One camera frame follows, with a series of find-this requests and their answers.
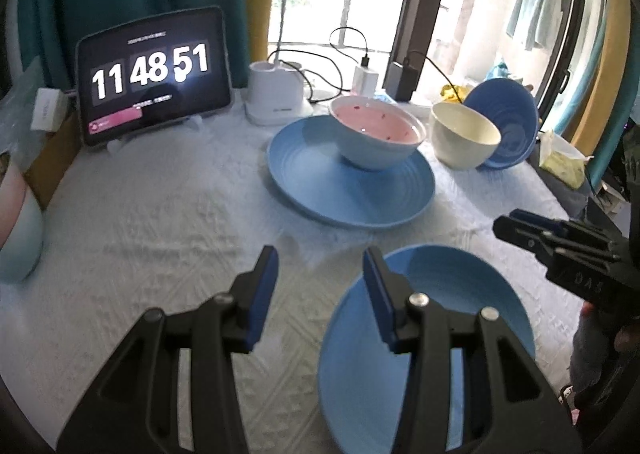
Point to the small white box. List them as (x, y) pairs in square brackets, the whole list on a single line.
[(47, 108)]

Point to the pink and blue bowl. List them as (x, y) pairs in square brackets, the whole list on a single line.
[(17, 229)]

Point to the small blue ribbed plate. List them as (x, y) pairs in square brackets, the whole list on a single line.
[(510, 118)]

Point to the clear tablet stand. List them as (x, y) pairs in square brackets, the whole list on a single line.
[(114, 147)]

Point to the white charger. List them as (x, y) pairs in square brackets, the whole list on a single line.
[(364, 81)]

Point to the cardboard box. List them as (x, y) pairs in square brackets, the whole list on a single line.
[(50, 163)]

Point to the person's right hand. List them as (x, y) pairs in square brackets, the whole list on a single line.
[(627, 338)]

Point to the tissue pack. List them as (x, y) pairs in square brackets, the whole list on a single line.
[(562, 163)]

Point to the pink bowl with red specks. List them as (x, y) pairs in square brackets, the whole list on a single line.
[(375, 126)]

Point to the light blue towel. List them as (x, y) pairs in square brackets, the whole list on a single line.
[(530, 8)]

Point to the white tablecloth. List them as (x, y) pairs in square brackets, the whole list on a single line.
[(175, 214)]

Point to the large blue ribbed plate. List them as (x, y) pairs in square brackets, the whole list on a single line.
[(310, 173)]

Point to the blue plastic bag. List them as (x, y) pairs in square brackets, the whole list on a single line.
[(502, 72)]

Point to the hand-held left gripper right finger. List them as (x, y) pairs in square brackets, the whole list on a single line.
[(377, 284)]

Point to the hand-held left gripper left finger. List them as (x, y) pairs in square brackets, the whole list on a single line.
[(265, 284)]

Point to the cream bowl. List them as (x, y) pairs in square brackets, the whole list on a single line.
[(462, 138)]

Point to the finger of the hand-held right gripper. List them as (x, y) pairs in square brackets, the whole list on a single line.
[(530, 216), (520, 234)]

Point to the white desk lamp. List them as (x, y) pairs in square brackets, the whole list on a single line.
[(272, 93)]

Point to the yellow packet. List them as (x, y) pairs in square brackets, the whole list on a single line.
[(452, 92)]

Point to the black tablet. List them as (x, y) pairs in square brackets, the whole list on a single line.
[(150, 73)]

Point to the deep blue plate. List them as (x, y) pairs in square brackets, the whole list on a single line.
[(360, 384)]

